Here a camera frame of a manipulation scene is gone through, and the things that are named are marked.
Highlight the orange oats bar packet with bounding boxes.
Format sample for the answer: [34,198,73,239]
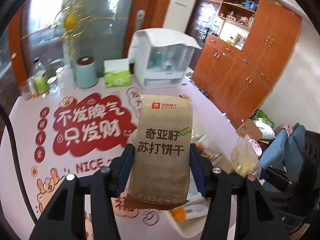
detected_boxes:
[170,203,209,221]

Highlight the brown soda cracker packet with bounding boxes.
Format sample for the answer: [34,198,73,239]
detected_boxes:
[124,94,193,210]

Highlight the teal canister brown lid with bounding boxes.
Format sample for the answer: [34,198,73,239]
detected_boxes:
[75,56,98,89]

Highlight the green tissue box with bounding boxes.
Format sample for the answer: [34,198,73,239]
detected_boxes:
[104,59,131,88]

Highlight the pink plastic stool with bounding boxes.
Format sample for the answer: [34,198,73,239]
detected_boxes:
[249,138,263,159]

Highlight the white pill bottle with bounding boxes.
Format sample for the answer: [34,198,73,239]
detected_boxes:
[56,67,64,89]

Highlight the white plastic storage bin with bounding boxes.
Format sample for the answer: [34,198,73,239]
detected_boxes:
[125,127,232,239]

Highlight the cardboard box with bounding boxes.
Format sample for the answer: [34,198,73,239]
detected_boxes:
[236,119,263,141]

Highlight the glass sliding door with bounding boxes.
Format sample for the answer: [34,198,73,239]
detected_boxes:
[0,0,176,91]

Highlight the drinking glass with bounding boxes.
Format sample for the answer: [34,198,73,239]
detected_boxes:
[19,81,31,101]

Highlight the white bottle sterilizer appliance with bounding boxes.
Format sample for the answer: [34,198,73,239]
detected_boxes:
[127,28,201,89]

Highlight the wooden cabinet unit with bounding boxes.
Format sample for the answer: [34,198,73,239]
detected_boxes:
[192,0,302,128]

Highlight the black cable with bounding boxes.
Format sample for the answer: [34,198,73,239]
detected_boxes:
[0,103,38,224]

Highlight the clear bag rice crackers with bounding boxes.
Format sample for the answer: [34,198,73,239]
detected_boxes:
[230,137,261,179]

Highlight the pink printed tablecloth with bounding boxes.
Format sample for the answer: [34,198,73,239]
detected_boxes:
[1,79,238,239]

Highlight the clear bottle green label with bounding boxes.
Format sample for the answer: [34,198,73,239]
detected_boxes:
[33,57,49,96]

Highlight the white squeeze bottle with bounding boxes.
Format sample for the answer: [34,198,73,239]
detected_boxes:
[62,64,76,92]

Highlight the small glass jar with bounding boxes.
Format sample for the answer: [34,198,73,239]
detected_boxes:
[47,76,59,93]

